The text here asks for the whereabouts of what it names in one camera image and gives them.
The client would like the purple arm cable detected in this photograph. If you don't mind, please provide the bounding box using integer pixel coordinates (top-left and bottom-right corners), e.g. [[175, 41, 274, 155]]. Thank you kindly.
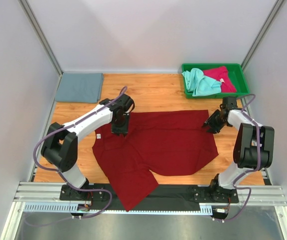
[[23, 86, 129, 227], [212, 93, 263, 223]]

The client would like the folded grey blue t shirt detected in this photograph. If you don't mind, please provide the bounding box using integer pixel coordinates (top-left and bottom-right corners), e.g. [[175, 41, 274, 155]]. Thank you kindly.
[[54, 72, 104, 104]]

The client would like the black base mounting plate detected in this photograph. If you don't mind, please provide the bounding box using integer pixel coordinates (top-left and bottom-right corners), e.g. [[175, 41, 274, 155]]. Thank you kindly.
[[59, 184, 239, 211]]

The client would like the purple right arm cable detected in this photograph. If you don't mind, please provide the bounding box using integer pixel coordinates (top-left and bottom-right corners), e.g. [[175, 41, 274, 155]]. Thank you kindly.
[[212, 93, 263, 223]]

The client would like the teal t shirt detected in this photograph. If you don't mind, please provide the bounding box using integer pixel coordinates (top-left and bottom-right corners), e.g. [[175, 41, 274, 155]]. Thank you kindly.
[[182, 68, 222, 97]]

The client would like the pink t shirt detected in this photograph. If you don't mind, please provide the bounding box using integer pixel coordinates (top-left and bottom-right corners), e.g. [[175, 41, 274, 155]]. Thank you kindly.
[[203, 66, 237, 93]]

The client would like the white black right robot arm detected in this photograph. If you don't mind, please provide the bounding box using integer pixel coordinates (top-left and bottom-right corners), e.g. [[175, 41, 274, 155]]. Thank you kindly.
[[202, 96, 275, 202]]

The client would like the dark red t shirt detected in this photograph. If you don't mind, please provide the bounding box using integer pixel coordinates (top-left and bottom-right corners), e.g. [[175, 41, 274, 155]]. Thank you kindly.
[[92, 110, 218, 211]]

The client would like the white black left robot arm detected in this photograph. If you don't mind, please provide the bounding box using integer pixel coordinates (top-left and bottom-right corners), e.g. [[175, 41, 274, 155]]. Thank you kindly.
[[40, 93, 135, 201]]

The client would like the aluminium front frame rail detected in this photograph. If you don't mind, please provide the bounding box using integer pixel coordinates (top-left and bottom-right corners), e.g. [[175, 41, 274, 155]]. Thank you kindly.
[[14, 182, 287, 207]]

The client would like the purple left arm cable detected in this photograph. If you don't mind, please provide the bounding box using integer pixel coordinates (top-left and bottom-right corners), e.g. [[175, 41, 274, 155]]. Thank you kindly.
[[23, 86, 129, 227]]

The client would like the slotted grey cable duct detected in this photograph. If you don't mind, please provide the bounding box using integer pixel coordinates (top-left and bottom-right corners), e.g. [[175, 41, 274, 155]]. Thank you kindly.
[[23, 202, 213, 216]]

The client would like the green plastic tray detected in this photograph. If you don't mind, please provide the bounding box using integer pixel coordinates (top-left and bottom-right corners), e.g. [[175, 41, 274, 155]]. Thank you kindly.
[[181, 63, 250, 99]]

